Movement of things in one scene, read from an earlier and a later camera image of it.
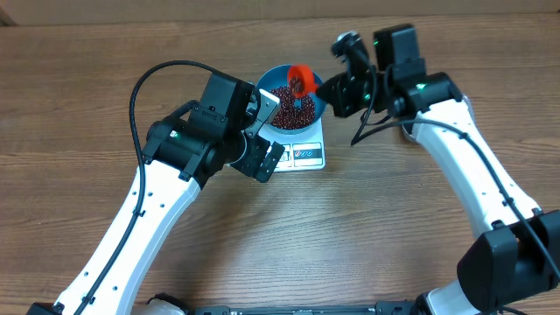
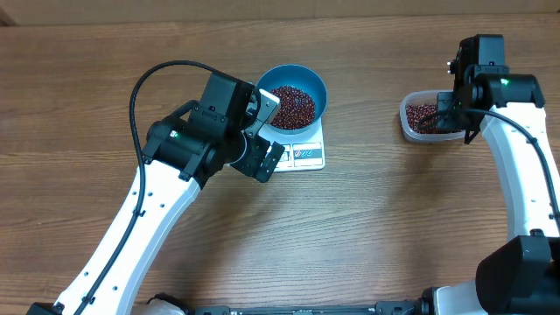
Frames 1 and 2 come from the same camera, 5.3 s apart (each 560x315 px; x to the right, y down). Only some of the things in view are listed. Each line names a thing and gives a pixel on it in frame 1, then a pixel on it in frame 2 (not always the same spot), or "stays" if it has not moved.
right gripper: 344,101 -> 446,122
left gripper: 260,148 stays
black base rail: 380,308 stays
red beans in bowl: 293,113 stays
